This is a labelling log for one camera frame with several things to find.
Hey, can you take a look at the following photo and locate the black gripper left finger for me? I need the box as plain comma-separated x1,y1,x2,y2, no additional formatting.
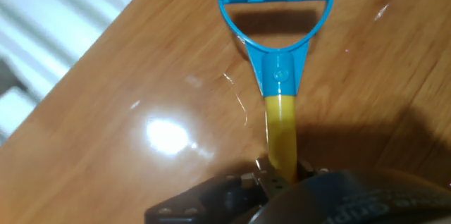
144,156,292,224

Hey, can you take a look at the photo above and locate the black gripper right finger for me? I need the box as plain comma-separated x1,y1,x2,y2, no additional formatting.
296,158,332,182

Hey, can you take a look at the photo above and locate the blue toy shovel yellow shaft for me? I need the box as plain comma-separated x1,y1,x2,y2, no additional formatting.
214,0,335,185

